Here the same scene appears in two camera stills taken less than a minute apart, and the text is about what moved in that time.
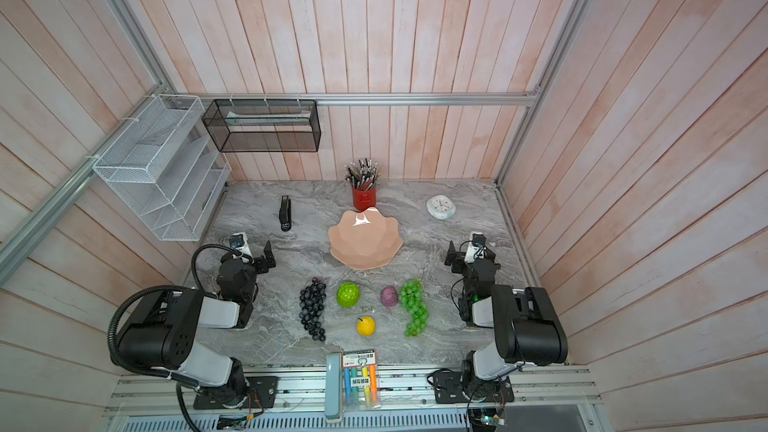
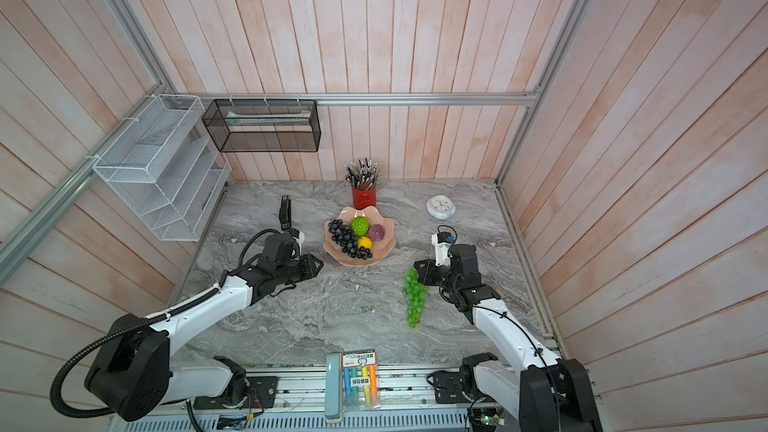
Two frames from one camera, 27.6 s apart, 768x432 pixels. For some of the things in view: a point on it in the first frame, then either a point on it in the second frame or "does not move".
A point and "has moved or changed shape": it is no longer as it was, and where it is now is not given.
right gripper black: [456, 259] to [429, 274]
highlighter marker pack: [360, 380] does not move
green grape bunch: [412, 299] has moved or changed shape
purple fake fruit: [389, 296] to [376, 232]
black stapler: [285, 213] does not move
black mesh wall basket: [264, 126] does not move
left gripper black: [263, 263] to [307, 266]
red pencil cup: [364, 199] does not move
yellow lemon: [366, 326] to [365, 241]
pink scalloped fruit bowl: [364, 240] does not move
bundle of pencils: [363, 176] does not move
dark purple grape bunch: [312, 299] to [343, 236]
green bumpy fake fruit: [348, 294] to [360, 226]
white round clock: [441, 207] does not move
